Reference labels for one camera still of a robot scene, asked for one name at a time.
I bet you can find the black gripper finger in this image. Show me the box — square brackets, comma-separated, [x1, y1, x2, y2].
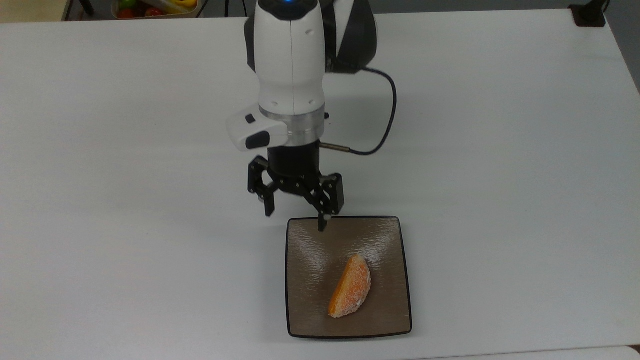
[247, 155, 279, 218]
[304, 173, 346, 233]

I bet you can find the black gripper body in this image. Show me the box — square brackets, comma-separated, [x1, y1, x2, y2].
[267, 142, 332, 194]

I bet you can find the orange sugared bread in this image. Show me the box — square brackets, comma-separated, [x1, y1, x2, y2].
[327, 254, 373, 319]

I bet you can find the square brown ceramic plate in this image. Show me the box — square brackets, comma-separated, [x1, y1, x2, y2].
[285, 216, 413, 339]

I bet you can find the bin of toy fruit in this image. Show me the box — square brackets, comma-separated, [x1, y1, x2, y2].
[111, 0, 200, 20]

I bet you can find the yellow toy fruit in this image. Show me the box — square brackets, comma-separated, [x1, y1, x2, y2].
[157, 0, 199, 14]

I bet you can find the beige wooden board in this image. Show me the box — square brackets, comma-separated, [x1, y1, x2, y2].
[0, 0, 71, 24]

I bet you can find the black table clamp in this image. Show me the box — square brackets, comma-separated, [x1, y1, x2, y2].
[569, 0, 612, 28]

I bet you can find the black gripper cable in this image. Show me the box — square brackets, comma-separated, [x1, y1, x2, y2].
[320, 65, 399, 157]

